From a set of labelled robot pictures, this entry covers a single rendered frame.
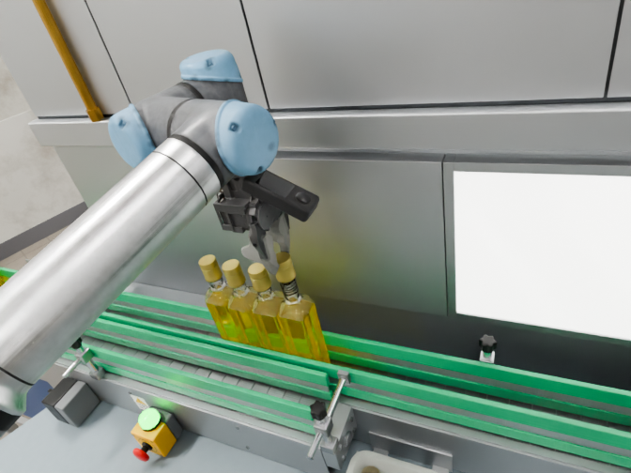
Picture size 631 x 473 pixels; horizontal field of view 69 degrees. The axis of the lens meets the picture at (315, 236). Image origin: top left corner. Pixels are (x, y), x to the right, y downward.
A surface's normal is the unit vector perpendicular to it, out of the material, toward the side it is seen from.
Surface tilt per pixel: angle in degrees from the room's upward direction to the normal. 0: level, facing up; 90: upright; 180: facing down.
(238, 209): 90
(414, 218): 90
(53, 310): 71
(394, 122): 90
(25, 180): 90
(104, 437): 0
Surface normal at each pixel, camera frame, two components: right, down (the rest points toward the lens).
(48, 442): -0.19, -0.79
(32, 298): 0.27, -0.33
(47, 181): 0.68, 0.31
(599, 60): -0.39, 0.60
